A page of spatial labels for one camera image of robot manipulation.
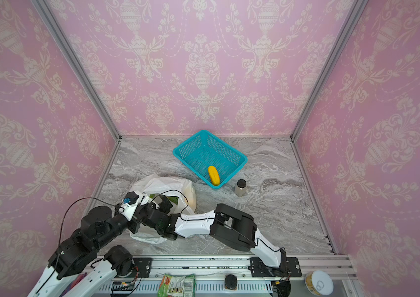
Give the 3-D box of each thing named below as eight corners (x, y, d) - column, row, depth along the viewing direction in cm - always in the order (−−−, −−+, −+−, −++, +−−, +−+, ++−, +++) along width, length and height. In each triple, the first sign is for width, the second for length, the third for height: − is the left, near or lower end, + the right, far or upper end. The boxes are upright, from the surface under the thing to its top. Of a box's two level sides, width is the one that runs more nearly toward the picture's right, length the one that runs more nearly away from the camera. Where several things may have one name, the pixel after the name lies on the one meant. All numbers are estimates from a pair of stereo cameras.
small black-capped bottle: (235, 197, 96) (237, 187, 89) (235, 189, 99) (236, 179, 91) (244, 197, 96) (246, 187, 89) (243, 189, 99) (245, 179, 91)
